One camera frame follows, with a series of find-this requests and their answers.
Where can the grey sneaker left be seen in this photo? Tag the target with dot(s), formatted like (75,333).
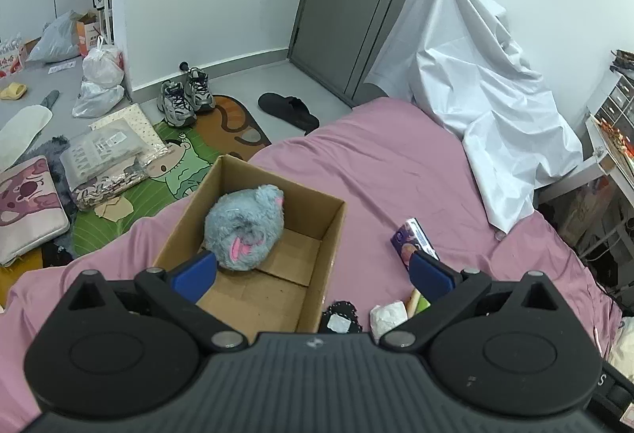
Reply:
(174,105)

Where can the packaged fabric stack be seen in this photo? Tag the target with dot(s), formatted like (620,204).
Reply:
(112,157)

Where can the grey fluffy plush toy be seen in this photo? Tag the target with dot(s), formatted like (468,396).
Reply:
(242,227)

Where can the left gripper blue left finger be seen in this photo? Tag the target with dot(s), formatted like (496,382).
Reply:
(195,274)

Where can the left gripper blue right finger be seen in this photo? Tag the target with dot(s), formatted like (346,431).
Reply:
(430,277)

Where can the grey plastic bag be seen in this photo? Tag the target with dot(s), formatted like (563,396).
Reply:
(59,41)

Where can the grey sneaker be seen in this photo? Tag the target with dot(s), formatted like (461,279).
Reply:
(174,105)
(198,91)

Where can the white soft ball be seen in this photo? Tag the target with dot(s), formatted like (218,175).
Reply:
(384,318)

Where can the pink bed sheet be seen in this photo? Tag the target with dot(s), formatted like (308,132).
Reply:
(389,162)

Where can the green cartoon floor mat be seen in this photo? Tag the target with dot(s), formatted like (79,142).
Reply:
(108,205)

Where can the brown cardboard box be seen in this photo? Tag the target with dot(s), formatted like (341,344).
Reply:
(286,293)

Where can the white desk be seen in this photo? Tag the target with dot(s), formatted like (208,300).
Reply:
(610,122)

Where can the white draped cloth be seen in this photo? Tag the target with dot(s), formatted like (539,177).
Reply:
(456,61)

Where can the pink cartoon cushion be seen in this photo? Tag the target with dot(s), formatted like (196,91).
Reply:
(31,210)

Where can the white plastic bag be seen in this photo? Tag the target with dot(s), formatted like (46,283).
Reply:
(101,86)

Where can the small blue card box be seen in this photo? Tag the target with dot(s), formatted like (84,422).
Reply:
(409,239)

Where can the grey sneaker right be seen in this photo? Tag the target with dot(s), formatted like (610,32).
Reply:
(198,91)

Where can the white insole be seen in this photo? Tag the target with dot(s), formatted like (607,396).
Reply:
(20,131)

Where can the yellow slipper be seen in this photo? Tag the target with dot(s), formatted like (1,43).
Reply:
(14,91)

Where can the black slipper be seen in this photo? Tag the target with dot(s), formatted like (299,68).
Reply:
(289,109)

